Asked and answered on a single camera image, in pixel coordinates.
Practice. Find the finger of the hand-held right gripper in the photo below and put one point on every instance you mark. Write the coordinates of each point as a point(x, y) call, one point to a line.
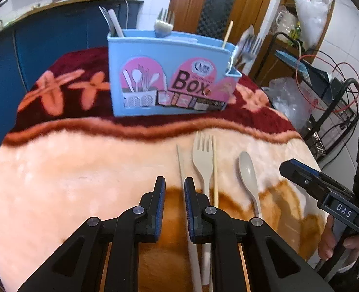
point(301, 165)
point(301, 182)

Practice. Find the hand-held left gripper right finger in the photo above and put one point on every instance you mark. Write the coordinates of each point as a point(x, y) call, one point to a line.
point(189, 210)

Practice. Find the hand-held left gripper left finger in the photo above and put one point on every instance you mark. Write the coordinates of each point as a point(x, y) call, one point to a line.
point(158, 206)

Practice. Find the wooden chopstick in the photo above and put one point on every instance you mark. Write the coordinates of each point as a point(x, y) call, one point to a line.
point(227, 35)
point(215, 173)

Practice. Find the white chopstick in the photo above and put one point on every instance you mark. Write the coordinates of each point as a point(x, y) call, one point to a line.
point(181, 164)

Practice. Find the beige plastic fork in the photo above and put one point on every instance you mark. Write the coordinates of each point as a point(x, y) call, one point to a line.
point(164, 26)
point(202, 161)

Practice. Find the beige plastic spoon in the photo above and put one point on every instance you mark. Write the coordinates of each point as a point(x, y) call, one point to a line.
point(248, 170)

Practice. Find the small metal fork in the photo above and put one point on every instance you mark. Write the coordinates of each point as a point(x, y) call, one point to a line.
point(249, 51)

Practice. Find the blue plastic utensil box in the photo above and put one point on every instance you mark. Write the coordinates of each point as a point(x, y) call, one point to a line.
point(167, 57)

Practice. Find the all metal fork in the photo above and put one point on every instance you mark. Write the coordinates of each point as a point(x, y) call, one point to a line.
point(106, 21)

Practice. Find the person's right hand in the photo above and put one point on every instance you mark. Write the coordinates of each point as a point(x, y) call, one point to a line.
point(325, 240)

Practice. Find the clear plastic bag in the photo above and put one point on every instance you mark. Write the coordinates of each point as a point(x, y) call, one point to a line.
point(286, 100)

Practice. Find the black metal cart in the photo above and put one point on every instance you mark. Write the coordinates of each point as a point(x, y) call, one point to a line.
point(354, 109)

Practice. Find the blue patterned box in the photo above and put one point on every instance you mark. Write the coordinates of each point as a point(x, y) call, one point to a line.
point(301, 67)

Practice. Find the wooden shelf unit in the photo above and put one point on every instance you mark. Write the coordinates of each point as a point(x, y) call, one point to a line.
point(270, 45)

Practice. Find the white plastic bag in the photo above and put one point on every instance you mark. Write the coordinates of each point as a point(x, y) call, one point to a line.
point(311, 18)

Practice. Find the wooden door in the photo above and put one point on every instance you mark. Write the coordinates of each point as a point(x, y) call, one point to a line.
point(246, 6)

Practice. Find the blue kitchen base cabinet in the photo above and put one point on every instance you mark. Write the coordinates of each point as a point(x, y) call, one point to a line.
point(61, 36)

